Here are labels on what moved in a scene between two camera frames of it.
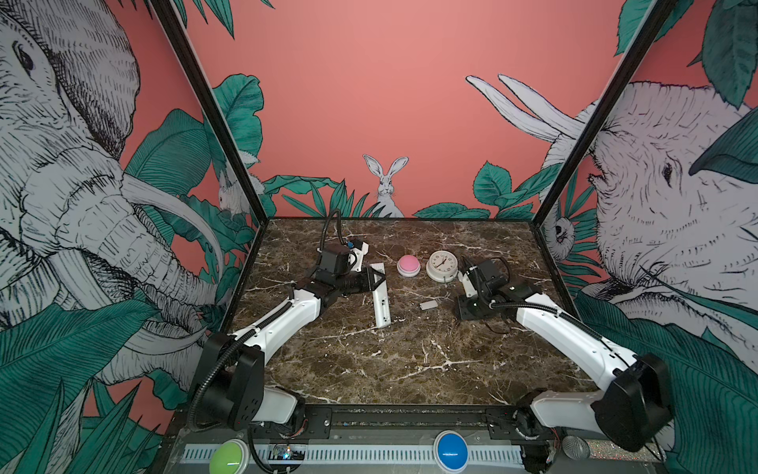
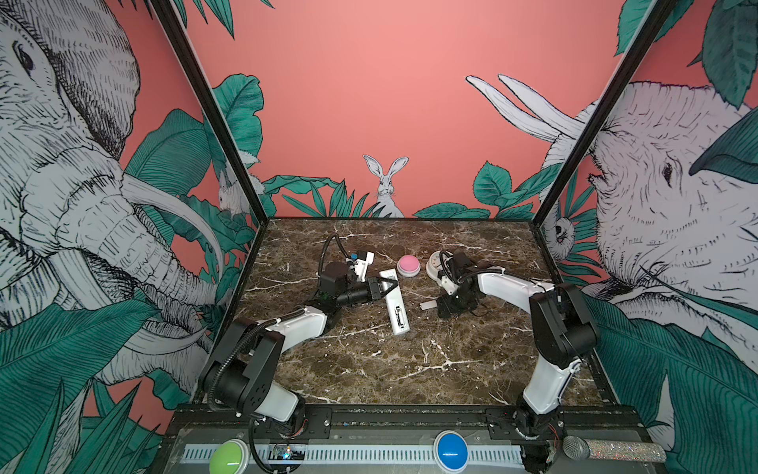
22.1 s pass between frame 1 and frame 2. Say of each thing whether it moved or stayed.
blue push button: stayed
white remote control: moved
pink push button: stayed
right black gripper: moved
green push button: stayed
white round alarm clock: stayed
